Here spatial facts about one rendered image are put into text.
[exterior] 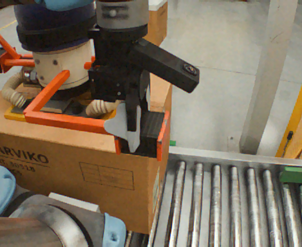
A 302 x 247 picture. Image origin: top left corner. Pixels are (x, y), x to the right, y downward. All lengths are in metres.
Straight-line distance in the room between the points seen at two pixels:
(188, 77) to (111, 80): 0.11
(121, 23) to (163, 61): 0.08
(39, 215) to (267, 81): 1.70
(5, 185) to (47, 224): 0.11
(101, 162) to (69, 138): 0.10
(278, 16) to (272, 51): 0.23
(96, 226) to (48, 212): 0.06
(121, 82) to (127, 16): 0.10
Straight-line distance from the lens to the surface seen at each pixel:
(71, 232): 0.27
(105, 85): 0.42
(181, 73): 0.39
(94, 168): 0.72
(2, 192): 0.36
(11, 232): 0.21
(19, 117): 0.81
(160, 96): 0.82
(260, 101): 1.91
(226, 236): 1.20
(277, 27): 1.70
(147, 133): 0.45
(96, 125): 0.50
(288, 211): 1.30
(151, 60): 0.38
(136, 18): 0.37
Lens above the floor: 1.52
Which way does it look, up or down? 39 degrees down
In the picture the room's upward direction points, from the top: straight up
